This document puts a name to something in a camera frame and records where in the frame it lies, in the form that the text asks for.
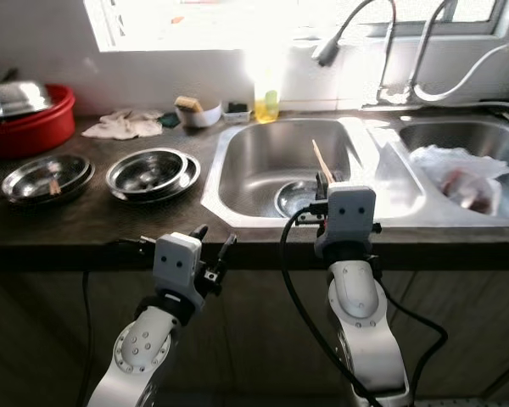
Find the yellow dish soap bottle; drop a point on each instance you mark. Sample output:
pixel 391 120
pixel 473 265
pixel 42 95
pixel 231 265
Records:
pixel 266 106

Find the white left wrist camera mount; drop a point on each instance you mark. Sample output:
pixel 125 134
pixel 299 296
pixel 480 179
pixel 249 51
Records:
pixel 176 263

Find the white framed window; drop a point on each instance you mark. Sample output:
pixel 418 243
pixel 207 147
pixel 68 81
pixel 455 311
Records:
pixel 178 21

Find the dark green scrubber pad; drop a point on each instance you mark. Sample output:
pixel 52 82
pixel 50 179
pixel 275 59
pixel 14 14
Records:
pixel 170 120

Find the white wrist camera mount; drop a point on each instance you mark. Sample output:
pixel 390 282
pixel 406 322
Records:
pixel 348 216
pixel 176 263

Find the yellow green sponge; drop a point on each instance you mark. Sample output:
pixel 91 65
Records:
pixel 188 103

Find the white ceramic bowl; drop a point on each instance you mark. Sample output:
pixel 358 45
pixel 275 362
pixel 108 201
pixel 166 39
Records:
pixel 202 118

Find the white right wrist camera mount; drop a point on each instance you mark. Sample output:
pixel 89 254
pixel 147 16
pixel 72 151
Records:
pixel 348 216

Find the white plastic bag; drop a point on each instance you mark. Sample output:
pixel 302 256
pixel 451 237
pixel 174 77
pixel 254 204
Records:
pixel 450 163

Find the upturned stainless steel bowl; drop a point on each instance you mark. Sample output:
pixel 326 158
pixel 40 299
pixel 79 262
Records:
pixel 13 99

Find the small clear plastic container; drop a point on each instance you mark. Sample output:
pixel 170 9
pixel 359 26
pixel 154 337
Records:
pixel 237 114

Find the red plastic basin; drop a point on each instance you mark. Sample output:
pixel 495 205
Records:
pixel 34 129

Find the gooseneck faucet with sprayer head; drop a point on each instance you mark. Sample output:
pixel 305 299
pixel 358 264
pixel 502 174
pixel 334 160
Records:
pixel 327 52

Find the crumpled white cloth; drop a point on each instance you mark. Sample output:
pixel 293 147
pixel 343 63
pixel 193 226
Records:
pixel 123 125

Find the dark wooden base cabinet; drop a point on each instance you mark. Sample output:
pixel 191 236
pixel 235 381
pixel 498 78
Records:
pixel 488 339

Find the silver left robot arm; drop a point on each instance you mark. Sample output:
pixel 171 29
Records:
pixel 142 352

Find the double stainless steel sink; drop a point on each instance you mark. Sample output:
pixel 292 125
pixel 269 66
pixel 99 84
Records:
pixel 254 157

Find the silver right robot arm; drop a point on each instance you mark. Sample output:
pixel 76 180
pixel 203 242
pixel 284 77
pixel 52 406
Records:
pixel 360 305

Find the small stainless steel bowl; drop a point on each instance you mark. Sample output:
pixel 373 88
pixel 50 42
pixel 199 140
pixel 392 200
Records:
pixel 293 200

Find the wooden chopstick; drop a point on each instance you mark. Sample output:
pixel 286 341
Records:
pixel 54 186
pixel 321 158

